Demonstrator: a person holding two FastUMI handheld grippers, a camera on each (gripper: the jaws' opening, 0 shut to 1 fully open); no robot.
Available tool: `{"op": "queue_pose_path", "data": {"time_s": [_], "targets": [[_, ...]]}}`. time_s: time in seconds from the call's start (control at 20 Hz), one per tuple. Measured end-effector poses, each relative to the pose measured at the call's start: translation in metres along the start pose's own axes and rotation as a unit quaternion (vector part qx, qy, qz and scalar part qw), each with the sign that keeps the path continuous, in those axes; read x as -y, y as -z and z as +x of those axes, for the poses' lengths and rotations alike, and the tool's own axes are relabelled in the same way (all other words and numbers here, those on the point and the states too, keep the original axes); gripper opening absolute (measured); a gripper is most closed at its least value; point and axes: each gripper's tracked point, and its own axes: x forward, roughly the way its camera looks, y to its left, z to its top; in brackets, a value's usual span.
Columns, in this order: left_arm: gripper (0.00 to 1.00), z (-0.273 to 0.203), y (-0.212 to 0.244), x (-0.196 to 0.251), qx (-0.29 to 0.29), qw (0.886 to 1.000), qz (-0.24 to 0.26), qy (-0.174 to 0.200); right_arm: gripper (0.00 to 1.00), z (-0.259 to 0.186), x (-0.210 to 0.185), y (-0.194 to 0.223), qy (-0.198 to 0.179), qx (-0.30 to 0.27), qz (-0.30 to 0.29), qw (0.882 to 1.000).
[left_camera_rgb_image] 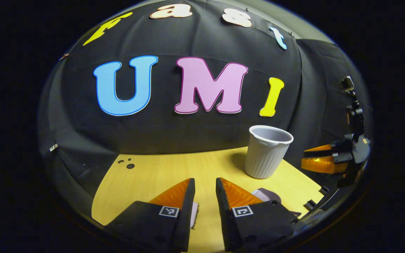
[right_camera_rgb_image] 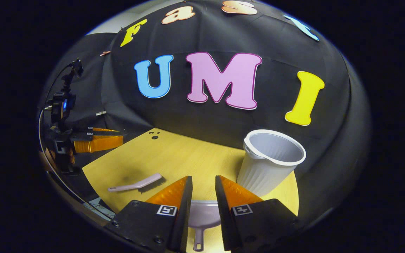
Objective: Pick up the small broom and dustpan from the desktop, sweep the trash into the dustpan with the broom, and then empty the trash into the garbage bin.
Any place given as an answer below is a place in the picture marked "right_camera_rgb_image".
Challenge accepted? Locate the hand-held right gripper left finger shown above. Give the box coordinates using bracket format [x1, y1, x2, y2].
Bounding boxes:
[104, 175, 194, 253]

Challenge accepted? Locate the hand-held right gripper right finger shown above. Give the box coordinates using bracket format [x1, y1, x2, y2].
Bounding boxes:
[215, 175, 299, 252]

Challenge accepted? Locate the pink dustpan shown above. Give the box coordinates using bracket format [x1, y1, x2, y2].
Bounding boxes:
[188, 200, 223, 252]

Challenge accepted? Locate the white ribbed garbage bin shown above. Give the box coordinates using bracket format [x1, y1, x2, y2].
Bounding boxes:
[237, 129, 307, 197]

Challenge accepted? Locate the yellow wooden desktop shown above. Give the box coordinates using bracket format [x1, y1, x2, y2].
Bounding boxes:
[82, 128, 299, 253]

